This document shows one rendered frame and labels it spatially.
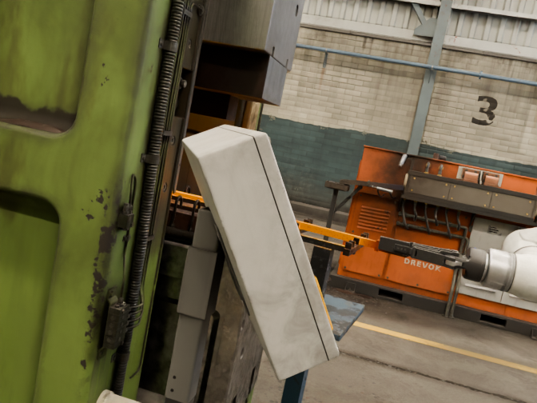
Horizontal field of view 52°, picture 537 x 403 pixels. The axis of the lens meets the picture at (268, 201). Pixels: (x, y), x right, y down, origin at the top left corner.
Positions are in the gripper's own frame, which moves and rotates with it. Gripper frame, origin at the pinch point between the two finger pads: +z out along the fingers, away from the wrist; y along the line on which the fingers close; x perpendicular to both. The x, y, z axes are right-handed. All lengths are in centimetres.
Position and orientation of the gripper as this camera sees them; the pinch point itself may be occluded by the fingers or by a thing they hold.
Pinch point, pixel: (394, 245)
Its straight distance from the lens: 132.5
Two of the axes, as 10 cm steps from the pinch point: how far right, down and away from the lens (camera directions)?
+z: -9.6, -2.2, 2.0
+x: 1.9, -9.7, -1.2
